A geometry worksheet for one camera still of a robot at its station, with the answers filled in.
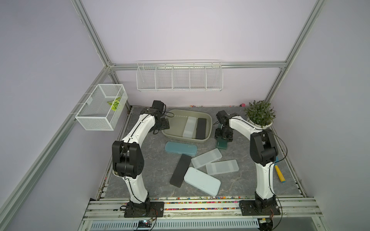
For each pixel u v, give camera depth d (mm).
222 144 933
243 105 1237
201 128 1054
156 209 730
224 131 843
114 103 812
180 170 856
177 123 1115
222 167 875
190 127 1060
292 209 739
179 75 985
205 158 916
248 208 740
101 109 818
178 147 976
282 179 814
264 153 553
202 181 811
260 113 893
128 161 484
